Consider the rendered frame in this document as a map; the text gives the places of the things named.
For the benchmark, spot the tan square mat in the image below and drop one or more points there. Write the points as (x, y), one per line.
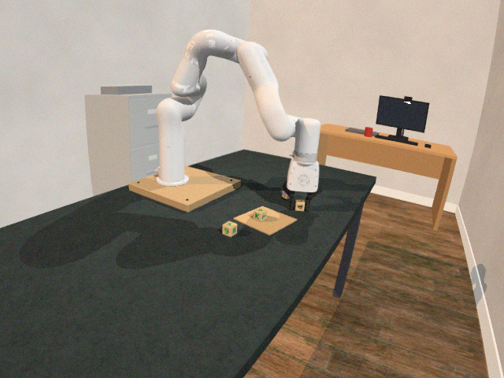
(273, 223)

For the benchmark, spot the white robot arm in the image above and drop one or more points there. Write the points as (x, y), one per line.
(172, 111)

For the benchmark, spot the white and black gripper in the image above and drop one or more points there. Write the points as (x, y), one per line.
(302, 177)

